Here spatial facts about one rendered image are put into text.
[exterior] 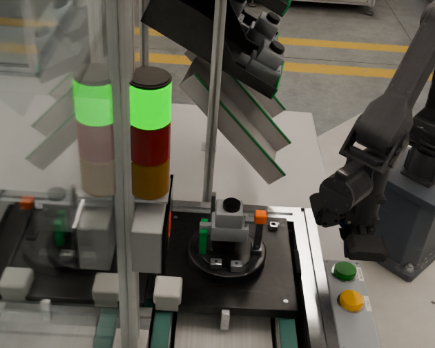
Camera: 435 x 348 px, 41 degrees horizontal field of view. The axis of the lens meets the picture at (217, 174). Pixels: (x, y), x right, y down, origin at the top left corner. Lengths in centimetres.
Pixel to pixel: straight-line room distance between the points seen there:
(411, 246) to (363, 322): 27
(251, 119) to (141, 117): 66
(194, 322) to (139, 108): 49
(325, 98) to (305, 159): 221
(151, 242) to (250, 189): 72
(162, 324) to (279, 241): 28
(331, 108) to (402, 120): 277
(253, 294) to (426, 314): 37
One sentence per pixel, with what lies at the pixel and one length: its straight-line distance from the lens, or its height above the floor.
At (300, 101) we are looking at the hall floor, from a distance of 367.
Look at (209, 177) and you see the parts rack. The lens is 120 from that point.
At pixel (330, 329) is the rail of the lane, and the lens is 100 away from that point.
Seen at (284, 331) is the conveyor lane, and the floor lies 95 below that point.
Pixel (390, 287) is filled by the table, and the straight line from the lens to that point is 125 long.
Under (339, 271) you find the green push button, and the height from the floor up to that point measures 97.
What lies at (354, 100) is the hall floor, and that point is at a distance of 379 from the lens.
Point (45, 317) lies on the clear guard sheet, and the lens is 40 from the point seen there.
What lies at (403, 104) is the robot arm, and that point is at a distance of 90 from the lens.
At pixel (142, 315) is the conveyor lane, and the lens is 99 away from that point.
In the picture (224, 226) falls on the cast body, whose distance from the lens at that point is 99.
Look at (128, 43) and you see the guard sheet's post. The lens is 63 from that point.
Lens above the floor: 171
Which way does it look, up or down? 36 degrees down
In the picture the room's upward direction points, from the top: 5 degrees clockwise
